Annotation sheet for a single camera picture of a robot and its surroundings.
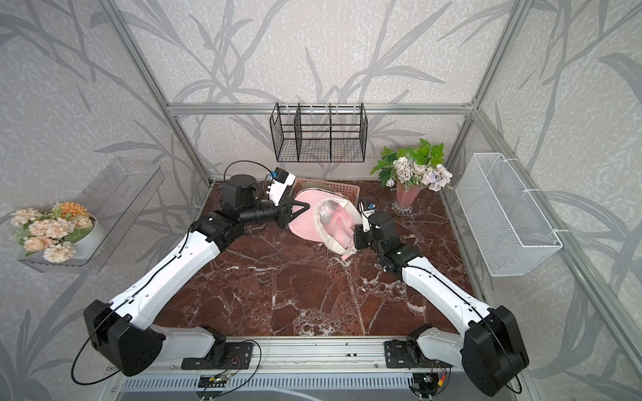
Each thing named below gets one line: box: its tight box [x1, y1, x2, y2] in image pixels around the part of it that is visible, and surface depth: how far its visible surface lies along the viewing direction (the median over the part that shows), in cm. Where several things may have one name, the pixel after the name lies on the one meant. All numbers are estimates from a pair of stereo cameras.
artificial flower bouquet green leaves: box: [369, 137, 454, 192], surface depth 88 cm
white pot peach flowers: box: [9, 201, 104, 264], surface depth 52 cm
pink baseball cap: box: [288, 187, 362, 261], surface depth 75 cm
